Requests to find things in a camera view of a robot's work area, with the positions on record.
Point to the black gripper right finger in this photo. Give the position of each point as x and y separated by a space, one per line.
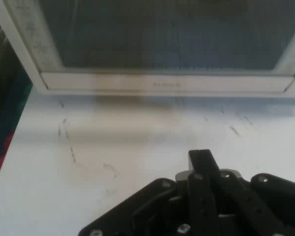
260 209

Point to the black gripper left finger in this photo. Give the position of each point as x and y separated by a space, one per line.
159 209

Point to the white glass toaster oven door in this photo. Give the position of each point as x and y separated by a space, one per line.
162 37

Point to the dark green red patterned mat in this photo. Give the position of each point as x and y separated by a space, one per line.
5 103

